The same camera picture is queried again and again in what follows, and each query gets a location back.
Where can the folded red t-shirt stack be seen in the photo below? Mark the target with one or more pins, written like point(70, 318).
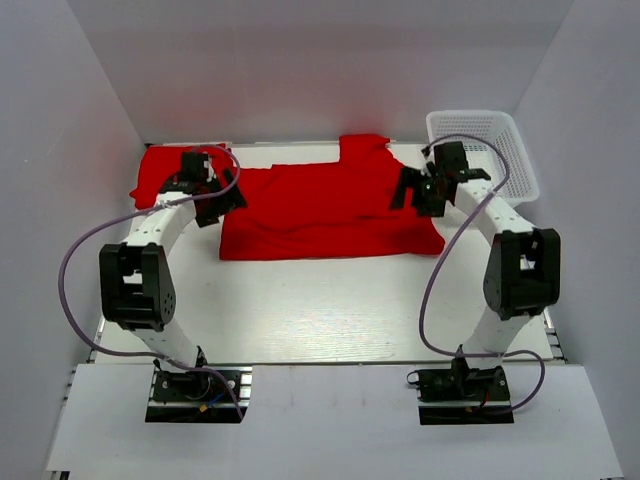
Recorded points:
point(160, 162)

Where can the white plastic basket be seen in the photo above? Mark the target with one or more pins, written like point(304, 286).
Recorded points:
point(475, 127)

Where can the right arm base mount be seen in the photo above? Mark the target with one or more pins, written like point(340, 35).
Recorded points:
point(459, 395)

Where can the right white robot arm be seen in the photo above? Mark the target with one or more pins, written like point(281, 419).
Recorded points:
point(522, 275)

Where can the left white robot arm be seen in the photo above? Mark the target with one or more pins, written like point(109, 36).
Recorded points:
point(137, 290)

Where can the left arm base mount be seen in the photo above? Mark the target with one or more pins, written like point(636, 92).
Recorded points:
point(190, 398)

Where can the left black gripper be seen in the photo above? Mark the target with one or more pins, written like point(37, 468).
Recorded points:
point(231, 201)

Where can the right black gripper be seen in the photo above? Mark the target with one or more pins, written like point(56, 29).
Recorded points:
point(409, 178)

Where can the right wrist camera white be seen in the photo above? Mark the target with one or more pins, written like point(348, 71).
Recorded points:
point(430, 169)

